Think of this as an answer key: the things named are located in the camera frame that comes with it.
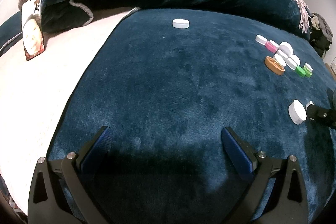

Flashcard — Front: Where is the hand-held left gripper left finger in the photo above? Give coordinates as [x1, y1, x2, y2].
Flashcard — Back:
[27, 125, 113, 224]

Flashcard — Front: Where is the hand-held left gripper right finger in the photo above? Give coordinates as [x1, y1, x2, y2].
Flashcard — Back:
[221, 126, 310, 224]

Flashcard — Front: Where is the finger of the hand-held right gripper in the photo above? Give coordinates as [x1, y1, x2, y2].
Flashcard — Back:
[306, 104, 336, 130]

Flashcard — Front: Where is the large gold lid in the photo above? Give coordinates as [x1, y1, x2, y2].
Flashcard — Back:
[264, 56, 285, 75]

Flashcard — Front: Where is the large white pink lid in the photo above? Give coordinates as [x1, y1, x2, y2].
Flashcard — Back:
[279, 42, 294, 55]

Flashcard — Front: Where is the pale pink bed sheet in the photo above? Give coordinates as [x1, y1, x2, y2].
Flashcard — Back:
[0, 7, 139, 216]

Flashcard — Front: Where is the dark clothes pile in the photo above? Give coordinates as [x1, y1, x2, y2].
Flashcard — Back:
[310, 13, 334, 58]

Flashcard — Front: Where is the dark blue plush blanket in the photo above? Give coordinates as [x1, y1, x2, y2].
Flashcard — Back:
[46, 7, 336, 224]

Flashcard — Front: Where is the pink fringed scarf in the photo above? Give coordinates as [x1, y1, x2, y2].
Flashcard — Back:
[262, 0, 311, 33]

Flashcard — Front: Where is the photo card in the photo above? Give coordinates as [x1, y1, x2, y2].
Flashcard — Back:
[21, 0, 48, 62]

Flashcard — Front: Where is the small flat white cap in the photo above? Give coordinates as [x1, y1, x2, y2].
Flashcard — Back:
[172, 19, 190, 29]

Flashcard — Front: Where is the dark blue pillow grey piping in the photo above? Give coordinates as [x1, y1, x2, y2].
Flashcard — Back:
[0, 13, 25, 56]

